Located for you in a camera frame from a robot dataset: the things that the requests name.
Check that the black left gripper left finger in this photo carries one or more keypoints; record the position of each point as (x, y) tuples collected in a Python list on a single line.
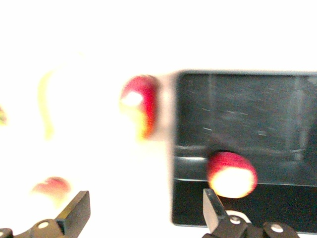
[(74, 215)]

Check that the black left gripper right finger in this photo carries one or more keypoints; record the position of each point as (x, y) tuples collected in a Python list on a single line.
[(215, 215)]

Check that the red apple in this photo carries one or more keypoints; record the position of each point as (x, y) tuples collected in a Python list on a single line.
[(230, 171)]

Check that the yellow banana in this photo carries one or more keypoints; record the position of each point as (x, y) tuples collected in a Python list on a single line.
[(45, 99)]

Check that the black plastic box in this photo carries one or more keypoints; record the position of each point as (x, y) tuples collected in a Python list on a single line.
[(247, 111)]

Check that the small red fruit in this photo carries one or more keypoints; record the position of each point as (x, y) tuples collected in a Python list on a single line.
[(53, 186)]

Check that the red yellow mango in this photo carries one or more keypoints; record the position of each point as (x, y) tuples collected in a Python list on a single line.
[(146, 104)]

